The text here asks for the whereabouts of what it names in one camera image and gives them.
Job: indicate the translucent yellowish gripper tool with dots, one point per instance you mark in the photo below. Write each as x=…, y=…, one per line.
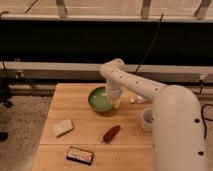
x=115, y=102

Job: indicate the white sponge block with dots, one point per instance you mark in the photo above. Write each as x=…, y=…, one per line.
x=62, y=127

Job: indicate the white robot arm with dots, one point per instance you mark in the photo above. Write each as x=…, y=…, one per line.
x=177, y=124

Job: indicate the green ceramic bowl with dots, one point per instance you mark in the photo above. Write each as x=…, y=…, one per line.
x=98, y=100

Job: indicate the black chair base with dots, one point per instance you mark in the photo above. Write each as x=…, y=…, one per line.
x=5, y=96

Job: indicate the white plastic cup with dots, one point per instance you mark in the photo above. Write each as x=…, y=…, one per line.
x=146, y=119

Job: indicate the wooden table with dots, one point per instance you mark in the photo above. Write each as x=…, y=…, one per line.
x=130, y=150

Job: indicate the reddish brown sausage toy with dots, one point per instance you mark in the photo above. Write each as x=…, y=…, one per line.
x=111, y=133

